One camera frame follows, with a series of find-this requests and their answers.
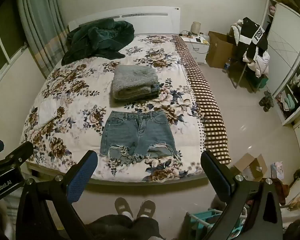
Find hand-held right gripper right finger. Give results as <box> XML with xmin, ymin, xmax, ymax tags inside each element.
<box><xmin>200</xmin><ymin>150</ymin><xmax>283</xmax><ymax>240</ymax></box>

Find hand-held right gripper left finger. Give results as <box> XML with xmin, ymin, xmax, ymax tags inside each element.
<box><xmin>16</xmin><ymin>150</ymin><xmax>98</xmax><ymax>240</ymax></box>

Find blue denim short pants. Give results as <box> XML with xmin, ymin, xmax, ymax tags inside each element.
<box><xmin>100</xmin><ymin>110</ymin><xmax>182</xmax><ymax>164</ymax></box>

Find small open cardboard box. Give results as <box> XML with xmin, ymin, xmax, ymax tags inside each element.
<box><xmin>234</xmin><ymin>153</ymin><xmax>268</xmax><ymax>182</ymax></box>

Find person's left slipper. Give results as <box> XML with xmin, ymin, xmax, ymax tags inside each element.
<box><xmin>114</xmin><ymin>197</ymin><xmax>134</xmax><ymax>219</ymax></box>

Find person's slipper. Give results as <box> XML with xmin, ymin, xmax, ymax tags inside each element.
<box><xmin>136</xmin><ymin>199</ymin><xmax>156</xmax><ymax>219</ymax></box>
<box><xmin>114</xmin><ymin>197</ymin><xmax>134</xmax><ymax>219</ymax></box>

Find teal and white rack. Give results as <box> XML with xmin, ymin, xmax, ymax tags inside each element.
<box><xmin>185</xmin><ymin>208</ymin><xmax>248</xmax><ymax>240</ymax></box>

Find person's legs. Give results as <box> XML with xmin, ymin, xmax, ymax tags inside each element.
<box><xmin>82</xmin><ymin>214</ymin><xmax>163</xmax><ymax>240</ymax></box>

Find brown cloth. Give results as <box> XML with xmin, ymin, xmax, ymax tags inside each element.
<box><xmin>272</xmin><ymin>177</ymin><xmax>290</xmax><ymax>205</ymax></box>

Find brown checked blanket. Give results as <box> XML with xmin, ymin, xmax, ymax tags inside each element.
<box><xmin>172</xmin><ymin>35</ymin><xmax>232</xmax><ymax>165</ymax></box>

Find person's right slipper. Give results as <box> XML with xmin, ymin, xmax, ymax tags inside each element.
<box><xmin>136</xmin><ymin>199</ymin><xmax>156</xmax><ymax>219</ymax></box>

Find floral quilt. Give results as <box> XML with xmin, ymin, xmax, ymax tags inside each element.
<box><xmin>19</xmin><ymin>34</ymin><xmax>208</xmax><ymax>183</ymax></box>

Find wooden chair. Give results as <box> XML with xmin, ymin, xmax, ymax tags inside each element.
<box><xmin>229</xmin><ymin>60</ymin><xmax>268</xmax><ymax>93</ymax></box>

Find window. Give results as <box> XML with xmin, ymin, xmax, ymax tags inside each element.
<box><xmin>0</xmin><ymin>17</ymin><xmax>28</xmax><ymax>82</ymax></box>

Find green storage box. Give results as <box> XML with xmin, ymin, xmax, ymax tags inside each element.
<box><xmin>252</xmin><ymin>76</ymin><xmax>269</xmax><ymax>90</ymax></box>

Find plastic water bottle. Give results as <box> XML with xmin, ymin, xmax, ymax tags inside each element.
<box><xmin>222</xmin><ymin>58</ymin><xmax>232</xmax><ymax>74</ymax></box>

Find folded grey fluffy blanket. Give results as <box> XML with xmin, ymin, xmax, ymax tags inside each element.
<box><xmin>112</xmin><ymin>64</ymin><xmax>158</xmax><ymax>101</ymax></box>

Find pile of pale clothes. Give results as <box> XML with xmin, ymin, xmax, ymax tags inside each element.
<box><xmin>242</xmin><ymin>51</ymin><xmax>271</xmax><ymax>78</ymax></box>

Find large cardboard box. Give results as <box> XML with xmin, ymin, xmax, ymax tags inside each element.
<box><xmin>205</xmin><ymin>29</ymin><xmax>241</xmax><ymax>68</ymax></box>

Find white nightstand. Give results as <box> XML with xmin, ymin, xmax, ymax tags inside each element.
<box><xmin>180</xmin><ymin>35</ymin><xmax>211</xmax><ymax>65</ymax></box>

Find pale green curtain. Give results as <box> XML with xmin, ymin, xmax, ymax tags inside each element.
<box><xmin>16</xmin><ymin>0</ymin><xmax>69</xmax><ymax>78</ymax></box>

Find black and white jacket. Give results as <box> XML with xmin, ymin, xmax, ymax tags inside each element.
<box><xmin>240</xmin><ymin>17</ymin><xmax>269</xmax><ymax>62</ymax></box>

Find white wardrobe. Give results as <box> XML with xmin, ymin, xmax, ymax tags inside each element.
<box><xmin>261</xmin><ymin>0</ymin><xmax>300</xmax><ymax>127</ymax></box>

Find dark green blanket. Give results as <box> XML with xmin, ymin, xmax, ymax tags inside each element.
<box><xmin>61</xmin><ymin>19</ymin><xmax>135</xmax><ymax>67</ymax></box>

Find beige table lamp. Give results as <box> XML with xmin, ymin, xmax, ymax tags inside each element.
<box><xmin>192</xmin><ymin>21</ymin><xmax>202</xmax><ymax>36</ymax></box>

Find bed with floral cover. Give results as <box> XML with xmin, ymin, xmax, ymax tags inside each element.
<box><xmin>25</xmin><ymin>7</ymin><xmax>208</xmax><ymax>187</ymax></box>

